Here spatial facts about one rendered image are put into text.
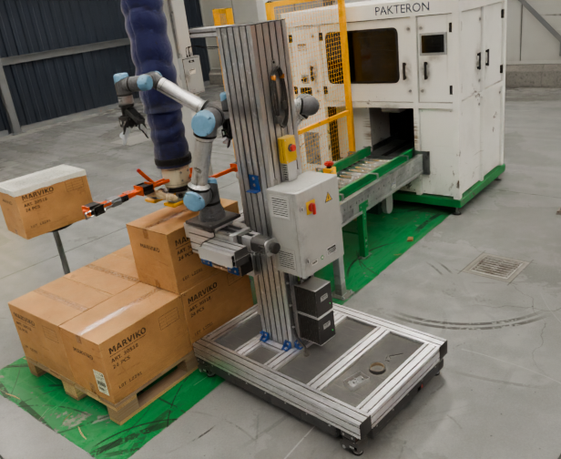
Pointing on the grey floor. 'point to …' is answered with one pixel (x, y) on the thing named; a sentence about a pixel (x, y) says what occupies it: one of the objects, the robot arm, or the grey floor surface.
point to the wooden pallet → (124, 409)
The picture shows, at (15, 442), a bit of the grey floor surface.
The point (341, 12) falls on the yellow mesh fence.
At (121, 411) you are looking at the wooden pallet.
